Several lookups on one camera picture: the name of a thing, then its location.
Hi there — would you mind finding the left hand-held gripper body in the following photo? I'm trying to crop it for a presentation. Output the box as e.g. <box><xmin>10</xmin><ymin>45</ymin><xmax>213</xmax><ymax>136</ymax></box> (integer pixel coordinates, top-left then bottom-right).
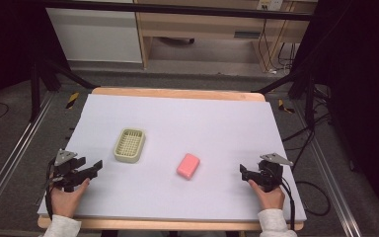
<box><xmin>49</xmin><ymin>149</ymin><xmax>87</xmax><ymax>194</ymax></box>

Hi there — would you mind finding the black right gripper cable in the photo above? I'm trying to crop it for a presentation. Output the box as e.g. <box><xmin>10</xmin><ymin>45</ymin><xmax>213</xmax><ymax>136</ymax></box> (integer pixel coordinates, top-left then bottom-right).
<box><xmin>279</xmin><ymin>177</ymin><xmax>297</xmax><ymax>231</ymax></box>

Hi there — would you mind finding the white wall socket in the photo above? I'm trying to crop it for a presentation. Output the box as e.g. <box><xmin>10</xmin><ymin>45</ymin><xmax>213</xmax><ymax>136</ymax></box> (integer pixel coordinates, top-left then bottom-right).
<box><xmin>257</xmin><ymin>0</ymin><xmax>283</xmax><ymax>12</ymax></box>

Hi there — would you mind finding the white cabinet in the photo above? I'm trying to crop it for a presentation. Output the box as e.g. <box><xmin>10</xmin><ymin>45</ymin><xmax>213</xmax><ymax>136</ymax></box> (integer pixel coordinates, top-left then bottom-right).
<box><xmin>44</xmin><ymin>7</ymin><xmax>144</xmax><ymax>64</ymax></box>

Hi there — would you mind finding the wooden desk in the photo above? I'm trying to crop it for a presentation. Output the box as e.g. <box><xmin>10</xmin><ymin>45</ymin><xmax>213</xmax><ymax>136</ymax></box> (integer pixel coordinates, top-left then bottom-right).
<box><xmin>133</xmin><ymin>0</ymin><xmax>314</xmax><ymax>73</ymax></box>

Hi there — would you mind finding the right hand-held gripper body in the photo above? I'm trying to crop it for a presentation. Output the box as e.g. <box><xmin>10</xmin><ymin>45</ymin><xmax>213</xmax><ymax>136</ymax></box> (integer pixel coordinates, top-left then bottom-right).
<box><xmin>257</xmin><ymin>152</ymin><xmax>295</xmax><ymax>194</ymax></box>

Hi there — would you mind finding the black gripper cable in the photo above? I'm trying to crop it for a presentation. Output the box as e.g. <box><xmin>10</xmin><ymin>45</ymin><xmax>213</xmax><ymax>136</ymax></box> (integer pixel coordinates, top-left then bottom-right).
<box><xmin>279</xmin><ymin>177</ymin><xmax>297</xmax><ymax>231</ymax></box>
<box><xmin>44</xmin><ymin>157</ymin><xmax>57</xmax><ymax>221</ymax></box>

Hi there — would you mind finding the white table sheet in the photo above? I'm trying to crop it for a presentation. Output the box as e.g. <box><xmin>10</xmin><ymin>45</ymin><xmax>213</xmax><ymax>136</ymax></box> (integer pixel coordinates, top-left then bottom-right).
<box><xmin>37</xmin><ymin>93</ymin><xmax>308</xmax><ymax>223</ymax></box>

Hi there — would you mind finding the black metal stand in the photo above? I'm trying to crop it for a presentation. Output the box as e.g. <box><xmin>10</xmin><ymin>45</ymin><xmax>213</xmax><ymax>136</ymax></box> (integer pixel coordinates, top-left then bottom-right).
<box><xmin>29</xmin><ymin>55</ymin><xmax>97</xmax><ymax>123</ymax></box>
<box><xmin>250</xmin><ymin>65</ymin><xmax>320</xmax><ymax>131</ymax></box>

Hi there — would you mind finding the pink soap bar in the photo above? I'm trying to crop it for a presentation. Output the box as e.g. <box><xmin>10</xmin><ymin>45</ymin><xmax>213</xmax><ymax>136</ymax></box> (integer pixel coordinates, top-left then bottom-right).
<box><xmin>176</xmin><ymin>152</ymin><xmax>201</xmax><ymax>181</ymax></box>

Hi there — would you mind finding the black floor cable loop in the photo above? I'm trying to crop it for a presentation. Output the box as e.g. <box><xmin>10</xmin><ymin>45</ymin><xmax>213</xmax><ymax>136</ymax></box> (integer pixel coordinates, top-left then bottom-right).
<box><xmin>295</xmin><ymin>180</ymin><xmax>332</xmax><ymax>217</ymax></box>

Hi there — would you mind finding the person's left hand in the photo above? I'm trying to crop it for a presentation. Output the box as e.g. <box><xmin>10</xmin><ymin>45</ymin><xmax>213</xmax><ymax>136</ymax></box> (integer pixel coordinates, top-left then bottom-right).
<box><xmin>49</xmin><ymin>177</ymin><xmax>91</xmax><ymax>219</ymax></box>

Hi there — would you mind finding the wooden table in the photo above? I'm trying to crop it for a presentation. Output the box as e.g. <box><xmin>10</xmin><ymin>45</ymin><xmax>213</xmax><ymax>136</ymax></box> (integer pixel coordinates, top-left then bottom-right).
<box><xmin>37</xmin><ymin>86</ymin><xmax>306</xmax><ymax>232</ymax></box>

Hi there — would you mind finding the black frame bar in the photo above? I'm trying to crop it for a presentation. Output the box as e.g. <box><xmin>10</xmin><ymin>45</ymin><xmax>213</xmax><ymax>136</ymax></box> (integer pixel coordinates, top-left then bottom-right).
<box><xmin>42</xmin><ymin>0</ymin><xmax>314</xmax><ymax>22</ymax></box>

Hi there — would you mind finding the metal floor rail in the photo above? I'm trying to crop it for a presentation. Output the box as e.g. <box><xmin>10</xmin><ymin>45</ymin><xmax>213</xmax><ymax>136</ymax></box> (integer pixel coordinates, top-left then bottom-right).
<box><xmin>292</xmin><ymin>98</ymin><xmax>364</xmax><ymax>237</ymax></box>
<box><xmin>0</xmin><ymin>90</ymin><xmax>57</xmax><ymax>228</ymax></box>

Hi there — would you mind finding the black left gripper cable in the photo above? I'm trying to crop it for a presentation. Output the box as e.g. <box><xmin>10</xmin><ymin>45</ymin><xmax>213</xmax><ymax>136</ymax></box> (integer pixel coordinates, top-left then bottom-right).
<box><xmin>44</xmin><ymin>157</ymin><xmax>57</xmax><ymax>221</ymax></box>

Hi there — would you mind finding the pale green soap dish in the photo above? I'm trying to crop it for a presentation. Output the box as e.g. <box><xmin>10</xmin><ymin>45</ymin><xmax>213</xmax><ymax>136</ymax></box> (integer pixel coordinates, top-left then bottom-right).
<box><xmin>113</xmin><ymin>127</ymin><xmax>147</xmax><ymax>165</ymax></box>

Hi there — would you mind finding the person's right hand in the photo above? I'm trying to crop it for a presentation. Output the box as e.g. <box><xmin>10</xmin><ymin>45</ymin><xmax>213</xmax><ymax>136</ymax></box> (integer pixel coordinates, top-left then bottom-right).
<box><xmin>247</xmin><ymin>179</ymin><xmax>286</xmax><ymax>211</ymax></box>

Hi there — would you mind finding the yellow black floor tape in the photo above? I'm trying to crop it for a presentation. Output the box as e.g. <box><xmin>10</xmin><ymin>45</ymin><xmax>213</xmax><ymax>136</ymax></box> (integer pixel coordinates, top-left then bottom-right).
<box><xmin>277</xmin><ymin>98</ymin><xmax>295</xmax><ymax>116</ymax></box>
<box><xmin>65</xmin><ymin>91</ymin><xmax>80</xmax><ymax>110</ymax></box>

